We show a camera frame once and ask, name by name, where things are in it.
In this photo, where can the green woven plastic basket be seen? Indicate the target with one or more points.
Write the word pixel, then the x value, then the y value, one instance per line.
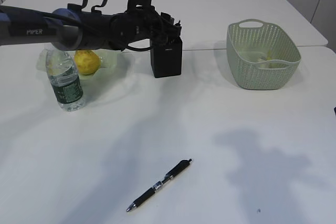
pixel 249 40

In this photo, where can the black pen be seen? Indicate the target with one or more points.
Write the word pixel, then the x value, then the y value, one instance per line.
pixel 177 32
pixel 176 170

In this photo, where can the green wavy glass plate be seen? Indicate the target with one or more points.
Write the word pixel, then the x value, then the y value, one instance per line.
pixel 108 61

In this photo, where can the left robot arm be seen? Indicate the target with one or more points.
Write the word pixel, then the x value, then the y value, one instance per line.
pixel 71 28

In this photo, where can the clear plastic water bottle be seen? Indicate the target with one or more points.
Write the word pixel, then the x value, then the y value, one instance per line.
pixel 64 78

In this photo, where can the yellow white waste paper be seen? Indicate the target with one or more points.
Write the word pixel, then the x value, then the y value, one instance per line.
pixel 266 62

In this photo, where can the black square pen holder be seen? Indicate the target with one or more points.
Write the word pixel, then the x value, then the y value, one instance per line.
pixel 166 60

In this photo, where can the yellow pear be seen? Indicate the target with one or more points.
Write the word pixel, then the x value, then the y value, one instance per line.
pixel 87 61

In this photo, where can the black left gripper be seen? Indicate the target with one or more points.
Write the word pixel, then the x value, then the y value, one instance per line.
pixel 141 21

